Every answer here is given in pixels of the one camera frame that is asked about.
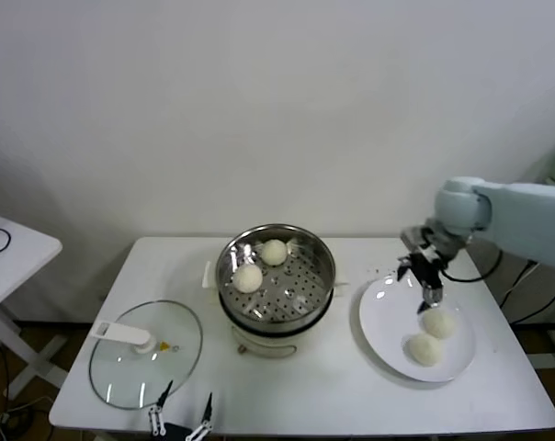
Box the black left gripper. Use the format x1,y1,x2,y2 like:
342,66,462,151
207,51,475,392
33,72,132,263
148,379,214,441

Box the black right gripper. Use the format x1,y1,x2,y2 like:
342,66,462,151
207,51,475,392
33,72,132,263
395,247,447,316

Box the white steamed baozi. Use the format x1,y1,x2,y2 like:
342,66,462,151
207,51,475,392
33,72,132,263
231,264,264,294
404,333,444,368
260,239,289,266
422,310,458,341

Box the stainless steel steamer basket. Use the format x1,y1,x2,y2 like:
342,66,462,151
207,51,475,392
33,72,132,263
214,223,338,325

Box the white oval plate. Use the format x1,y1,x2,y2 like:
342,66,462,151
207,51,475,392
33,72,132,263
358,275,477,383

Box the white electric cooker base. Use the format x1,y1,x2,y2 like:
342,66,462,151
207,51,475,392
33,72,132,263
203,258,352,360

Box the white side table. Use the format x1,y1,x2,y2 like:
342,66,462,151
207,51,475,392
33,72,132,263
0,209,70,401

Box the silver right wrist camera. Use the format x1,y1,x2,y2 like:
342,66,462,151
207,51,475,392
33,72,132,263
400,225,433,252

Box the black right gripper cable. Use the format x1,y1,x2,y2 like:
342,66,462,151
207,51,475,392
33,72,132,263
440,245,504,282

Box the glass lid with white handle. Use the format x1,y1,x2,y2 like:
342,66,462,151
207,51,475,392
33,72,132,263
88,299,204,411

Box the black hanging cables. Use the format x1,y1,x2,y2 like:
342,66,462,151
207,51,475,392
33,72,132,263
501,259,555,323

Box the thin white cable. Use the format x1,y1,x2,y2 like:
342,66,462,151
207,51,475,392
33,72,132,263
0,395,53,441

